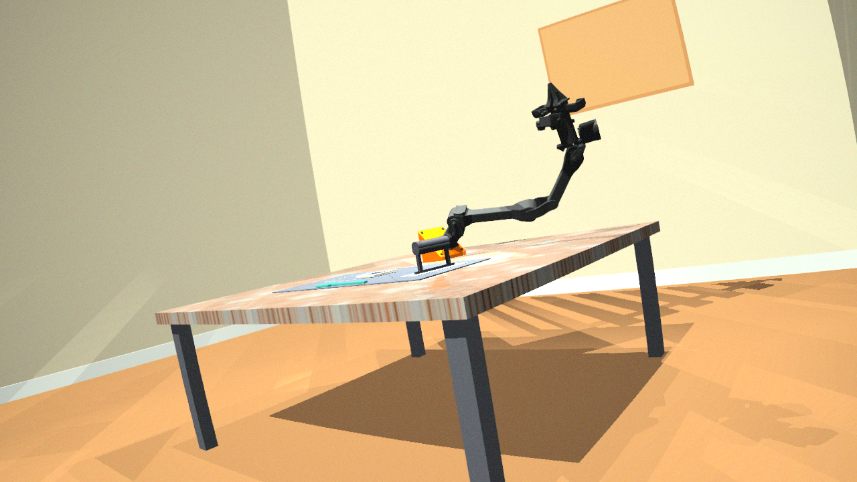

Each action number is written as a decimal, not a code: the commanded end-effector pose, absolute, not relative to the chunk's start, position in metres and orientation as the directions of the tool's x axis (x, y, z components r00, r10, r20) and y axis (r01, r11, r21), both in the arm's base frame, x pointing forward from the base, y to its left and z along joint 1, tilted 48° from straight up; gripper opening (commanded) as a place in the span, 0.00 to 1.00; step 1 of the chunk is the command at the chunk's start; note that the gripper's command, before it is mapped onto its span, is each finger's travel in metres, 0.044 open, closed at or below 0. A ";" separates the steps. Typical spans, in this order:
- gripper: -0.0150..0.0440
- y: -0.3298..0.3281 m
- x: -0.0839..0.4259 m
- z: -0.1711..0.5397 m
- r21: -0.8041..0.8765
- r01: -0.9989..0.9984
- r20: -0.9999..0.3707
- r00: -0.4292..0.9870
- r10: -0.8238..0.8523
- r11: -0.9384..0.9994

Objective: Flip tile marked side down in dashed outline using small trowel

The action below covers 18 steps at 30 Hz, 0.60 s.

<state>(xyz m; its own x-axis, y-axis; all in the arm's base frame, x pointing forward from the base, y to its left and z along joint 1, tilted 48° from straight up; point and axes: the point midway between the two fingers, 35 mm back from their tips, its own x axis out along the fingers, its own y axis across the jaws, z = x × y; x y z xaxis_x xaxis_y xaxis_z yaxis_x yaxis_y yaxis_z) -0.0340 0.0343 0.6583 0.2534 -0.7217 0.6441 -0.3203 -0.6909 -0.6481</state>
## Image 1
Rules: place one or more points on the grey square tile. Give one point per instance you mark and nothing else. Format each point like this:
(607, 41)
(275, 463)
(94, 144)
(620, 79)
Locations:
(377, 273)

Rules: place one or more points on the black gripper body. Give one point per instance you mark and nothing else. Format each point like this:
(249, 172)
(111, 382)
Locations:
(564, 108)

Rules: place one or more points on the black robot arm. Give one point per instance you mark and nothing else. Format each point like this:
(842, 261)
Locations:
(530, 209)

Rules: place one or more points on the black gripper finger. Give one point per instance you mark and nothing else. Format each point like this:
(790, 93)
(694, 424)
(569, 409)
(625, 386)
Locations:
(558, 97)
(550, 99)

